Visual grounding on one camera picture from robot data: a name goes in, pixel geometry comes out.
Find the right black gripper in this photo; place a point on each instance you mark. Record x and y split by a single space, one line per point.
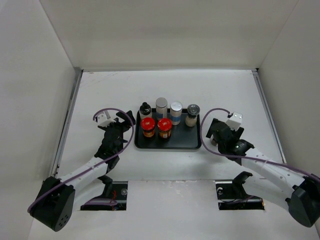
237 134

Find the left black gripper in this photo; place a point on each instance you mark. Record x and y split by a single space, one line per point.
126 125

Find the red-white label lid jar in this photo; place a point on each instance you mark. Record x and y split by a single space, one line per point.
213 142

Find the red-lid chili sauce jar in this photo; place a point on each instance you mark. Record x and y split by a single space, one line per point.
164 126
148 125

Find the black-cap clear bottle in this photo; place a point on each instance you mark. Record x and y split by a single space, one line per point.
145 111

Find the silver-cap seasoning bottle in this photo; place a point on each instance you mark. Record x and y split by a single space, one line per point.
193 111

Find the silver-lid bead jar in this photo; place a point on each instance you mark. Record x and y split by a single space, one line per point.
175 112
161 105

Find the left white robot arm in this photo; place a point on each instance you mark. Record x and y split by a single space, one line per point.
59 197

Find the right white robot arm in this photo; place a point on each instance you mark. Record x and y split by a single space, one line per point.
287 187

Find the black rectangular tray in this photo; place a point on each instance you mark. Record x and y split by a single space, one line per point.
182 136

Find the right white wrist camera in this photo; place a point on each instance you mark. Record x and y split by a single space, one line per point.
234 120

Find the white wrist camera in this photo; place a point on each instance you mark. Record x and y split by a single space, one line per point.
234 120
104 119

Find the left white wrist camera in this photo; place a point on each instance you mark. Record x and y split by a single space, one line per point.
104 119

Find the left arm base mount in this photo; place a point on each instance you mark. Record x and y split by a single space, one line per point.
113 197

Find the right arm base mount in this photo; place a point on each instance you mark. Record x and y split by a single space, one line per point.
231 195

